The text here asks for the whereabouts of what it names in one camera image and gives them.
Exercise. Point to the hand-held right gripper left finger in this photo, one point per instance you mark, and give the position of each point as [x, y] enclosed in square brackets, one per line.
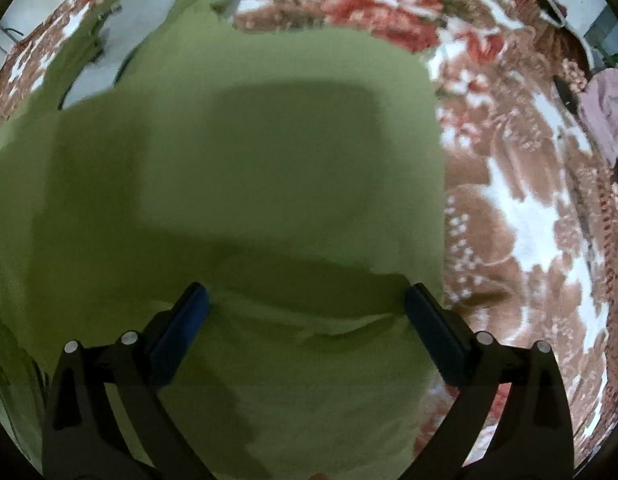
[181, 327]

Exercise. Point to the large green garment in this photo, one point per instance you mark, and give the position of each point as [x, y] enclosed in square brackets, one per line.
[269, 185]

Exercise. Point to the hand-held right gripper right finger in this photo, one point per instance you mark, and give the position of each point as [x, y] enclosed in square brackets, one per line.
[434, 330]

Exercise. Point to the pink cloth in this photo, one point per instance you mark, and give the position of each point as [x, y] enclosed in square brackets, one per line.
[606, 105]

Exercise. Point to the floral brown blanket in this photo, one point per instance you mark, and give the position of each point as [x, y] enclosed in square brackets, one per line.
[514, 210]

